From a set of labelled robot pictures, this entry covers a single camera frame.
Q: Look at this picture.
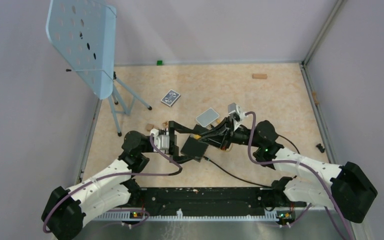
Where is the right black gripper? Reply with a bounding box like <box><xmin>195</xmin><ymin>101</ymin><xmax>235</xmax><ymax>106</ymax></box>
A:
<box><xmin>198</xmin><ymin>115</ymin><xmax>262</xmax><ymax>151</ymax></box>

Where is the blue playing card deck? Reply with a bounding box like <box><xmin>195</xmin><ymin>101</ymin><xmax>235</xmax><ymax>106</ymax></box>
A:
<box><xmin>160</xmin><ymin>89</ymin><xmax>181</xmax><ymax>108</ymax></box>

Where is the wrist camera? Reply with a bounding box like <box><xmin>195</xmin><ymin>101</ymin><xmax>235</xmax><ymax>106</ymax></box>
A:
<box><xmin>150</xmin><ymin>128</ymin><xmax>170</xmax><ymax>154</ymax></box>
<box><xmin>227</xmin><ymin>102</ymin><xmax>246</xmax><ymax>130</ymax></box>

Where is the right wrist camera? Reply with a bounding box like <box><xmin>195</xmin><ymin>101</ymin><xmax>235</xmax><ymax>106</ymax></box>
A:
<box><xmin>227</xmin><ymin>102</ymin><xmax>246</xmax><ymax>130</ymax></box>

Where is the black network switch box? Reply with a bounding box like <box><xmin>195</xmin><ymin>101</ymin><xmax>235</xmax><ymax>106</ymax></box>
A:
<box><xmin>180</xmin><ymin>124</ymin><xmax>209</xmax><ymax>159</ymax></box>

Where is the light blue music stand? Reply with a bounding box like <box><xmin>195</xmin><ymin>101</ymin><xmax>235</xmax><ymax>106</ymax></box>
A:
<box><xmin>45</xmin><ymin>0</ymin><xmax>153</xmax><ymax>136</ymax></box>

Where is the long wooden block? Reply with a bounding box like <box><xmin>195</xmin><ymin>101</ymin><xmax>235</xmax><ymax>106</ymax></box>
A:
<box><xmin>252</xmin><ymin>73</ymin><xmax>268</xmax><ymax>80</ymax></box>

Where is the small black clip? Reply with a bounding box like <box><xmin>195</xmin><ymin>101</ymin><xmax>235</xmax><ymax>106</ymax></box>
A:
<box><xmin>315</xmin><ymin>143</ymin><xmax>326</xmax><ymax>153</ymax></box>

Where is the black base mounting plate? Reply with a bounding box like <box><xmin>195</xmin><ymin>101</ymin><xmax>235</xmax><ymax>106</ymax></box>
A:
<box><xmin>120</xmin><ymin>187</ymin><xmax>307</xmax><ymax>217</ymax></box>

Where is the grey card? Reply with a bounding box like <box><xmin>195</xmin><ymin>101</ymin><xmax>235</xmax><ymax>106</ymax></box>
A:
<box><xmin>195</xmin><ymin>107</ymin><xmax>220</xmax><ymax>128</ymax></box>

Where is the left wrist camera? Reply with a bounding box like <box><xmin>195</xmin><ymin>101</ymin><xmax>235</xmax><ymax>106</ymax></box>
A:
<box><xmin>150</xmin><ymin>128</ymin><xmax>170</xmax><ymax>154</ymax></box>

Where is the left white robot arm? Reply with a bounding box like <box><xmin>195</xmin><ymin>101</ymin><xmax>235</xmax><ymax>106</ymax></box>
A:
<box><xmin>41</xmin><ymin>121</ymin><xmax>203</xmax><ymax>240</ymax></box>

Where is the black cable with plug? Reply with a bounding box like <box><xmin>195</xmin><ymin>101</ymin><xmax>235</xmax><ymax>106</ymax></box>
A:
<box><xmin>203</xmin><ymin>134</ymin><xmax>302</xmax><ymax>188</ymax></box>

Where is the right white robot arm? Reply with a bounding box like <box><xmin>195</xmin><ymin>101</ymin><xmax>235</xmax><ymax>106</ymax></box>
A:
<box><xmin>198</xmin><ymin>117</ymin><xmax>378</xmax><ymax>224</ymax></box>

